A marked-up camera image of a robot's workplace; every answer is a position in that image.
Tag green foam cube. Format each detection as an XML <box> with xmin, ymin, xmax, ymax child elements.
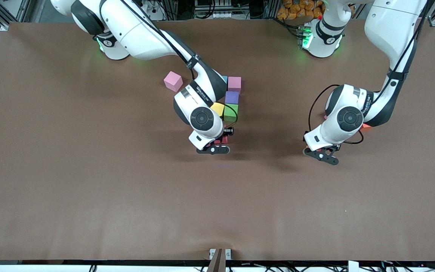
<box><xmin>223</xmin><ymin>104</ymin><xmax>239</xmax><ymax>123</ymax></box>

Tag pink foam cube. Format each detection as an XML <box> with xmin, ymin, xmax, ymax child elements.
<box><xmin>227</xmin><ymin>76</ymin><xmax>242</xmax><ymax>94</ymax></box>
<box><xmin>164</xmin><ymin>71</ymin><xmax>184</xmax><ymax>92</ymax></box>

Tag orange snack bags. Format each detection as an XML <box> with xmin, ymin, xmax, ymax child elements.
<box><xmin>277</xmin><ymin>0</ymin><xmax>325</xmax><ymax>20</ymax></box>

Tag brown paper table cover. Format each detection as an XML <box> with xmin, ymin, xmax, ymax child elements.
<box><xmin>0</xmin><ymin>19</ymin><xmax>435</xmax><ymax>262</ymax></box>

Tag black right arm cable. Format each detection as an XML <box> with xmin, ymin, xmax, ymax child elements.
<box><xmin>221</xmin><ymin>104</ymin><xmax>239</xmax><ymax>129</ymax></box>

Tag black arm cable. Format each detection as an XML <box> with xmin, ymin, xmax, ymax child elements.
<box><xmin>308</xmin><ymin>84</ymin><xmax>364</xmax><ymax>145</ymax></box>
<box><xmin>221</xmin><ymin>104</ymin><xmax>239</xmax><ymax>129</ymax></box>

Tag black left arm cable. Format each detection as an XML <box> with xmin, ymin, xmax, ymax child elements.
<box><xmin>308</xmin><ymin>84</ymin><xmax>364</xmax><ymax>145</ymax></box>

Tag small metal bracket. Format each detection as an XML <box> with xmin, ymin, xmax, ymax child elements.
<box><xmin>209</xmin><ymin>248</ymin><xmax>232</xmax><ymax>261</ymax></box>

